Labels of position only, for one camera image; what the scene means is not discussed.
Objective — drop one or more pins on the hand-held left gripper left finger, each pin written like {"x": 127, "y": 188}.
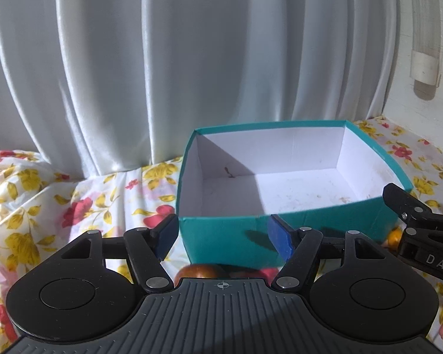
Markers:
{"x": 167, "y": 236}

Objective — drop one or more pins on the white wall pipe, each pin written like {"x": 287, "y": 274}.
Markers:
{"x": 426, "y": 44}

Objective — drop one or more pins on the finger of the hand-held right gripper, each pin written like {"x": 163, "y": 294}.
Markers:
{"x": 400, "y": 199}

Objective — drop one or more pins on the floral bedsheet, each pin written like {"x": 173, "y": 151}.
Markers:
{"x": 59, "y": 210}

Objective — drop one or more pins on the red apple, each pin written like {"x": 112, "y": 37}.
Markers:
{"x": 199, "y": 271}

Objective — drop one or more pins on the white curtain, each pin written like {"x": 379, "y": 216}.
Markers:
{"x": 169, "y": 62}

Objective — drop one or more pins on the small orange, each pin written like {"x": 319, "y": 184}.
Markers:
{"x": 395, "y": 239}

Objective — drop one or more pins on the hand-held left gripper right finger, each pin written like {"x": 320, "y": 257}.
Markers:
{"x": 280, "y": 238}

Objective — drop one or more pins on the dark red fruit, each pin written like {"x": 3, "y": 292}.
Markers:
{"x": 249, "y": 274}

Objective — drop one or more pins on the teal cardboard box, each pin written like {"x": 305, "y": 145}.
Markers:
{"x": 299, "y": 188}

